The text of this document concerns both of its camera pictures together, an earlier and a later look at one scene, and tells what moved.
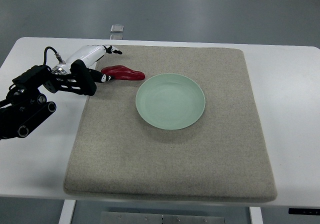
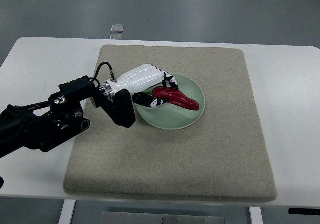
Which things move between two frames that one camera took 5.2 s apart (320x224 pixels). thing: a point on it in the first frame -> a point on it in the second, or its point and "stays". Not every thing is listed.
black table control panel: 304,211 stays
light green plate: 170,101 stays
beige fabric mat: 223,156 stays
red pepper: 122,72 -> 175,97
